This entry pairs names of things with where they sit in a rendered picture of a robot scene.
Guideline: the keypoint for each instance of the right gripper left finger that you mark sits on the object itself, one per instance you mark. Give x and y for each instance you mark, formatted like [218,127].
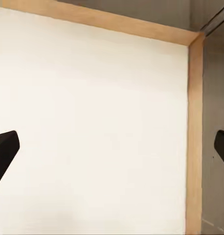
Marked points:
[9,146]

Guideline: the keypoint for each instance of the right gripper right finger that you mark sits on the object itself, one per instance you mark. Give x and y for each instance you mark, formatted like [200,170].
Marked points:
[219,143]

